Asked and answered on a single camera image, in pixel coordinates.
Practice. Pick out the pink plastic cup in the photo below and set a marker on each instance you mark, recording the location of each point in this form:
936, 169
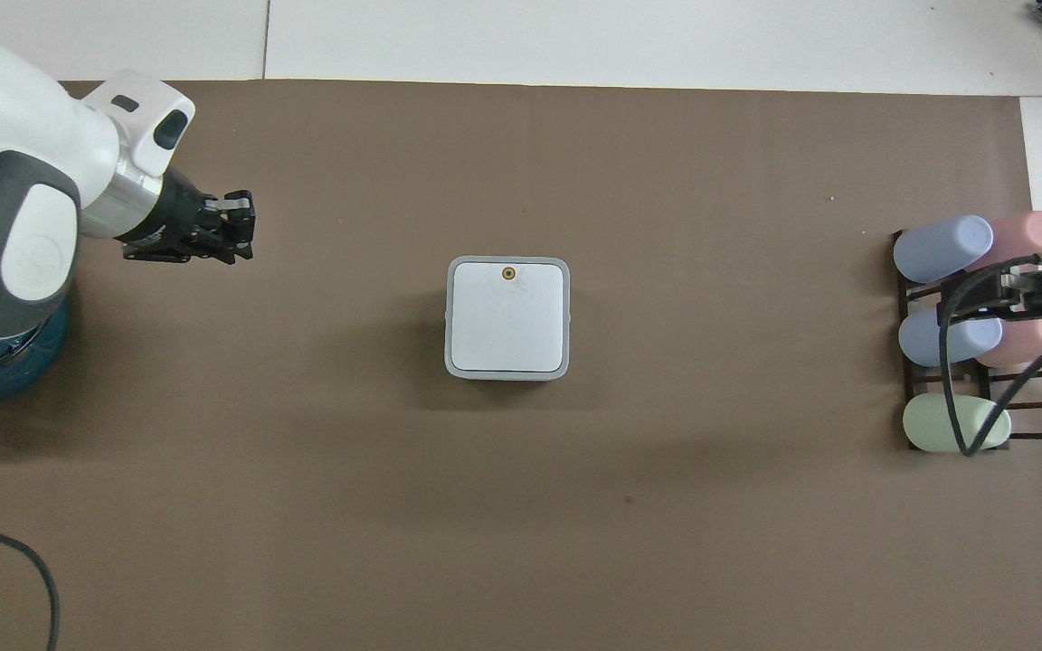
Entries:
1027, 237
1014, 348

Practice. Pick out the white square trash can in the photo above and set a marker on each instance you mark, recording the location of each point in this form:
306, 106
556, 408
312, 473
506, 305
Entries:
507, 325

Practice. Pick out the green plastic cup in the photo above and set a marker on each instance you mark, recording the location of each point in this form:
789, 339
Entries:
933, 423

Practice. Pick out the blue plastic cup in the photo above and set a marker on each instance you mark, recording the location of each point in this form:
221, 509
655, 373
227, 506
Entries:
923, 339
942, 246

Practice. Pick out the dark wooden cup rack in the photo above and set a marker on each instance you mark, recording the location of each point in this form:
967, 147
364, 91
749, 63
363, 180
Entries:
906, 380

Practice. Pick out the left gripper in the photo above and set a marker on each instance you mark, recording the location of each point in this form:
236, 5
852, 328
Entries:
173, 212

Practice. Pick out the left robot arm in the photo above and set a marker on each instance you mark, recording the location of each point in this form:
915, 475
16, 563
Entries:
23, 136

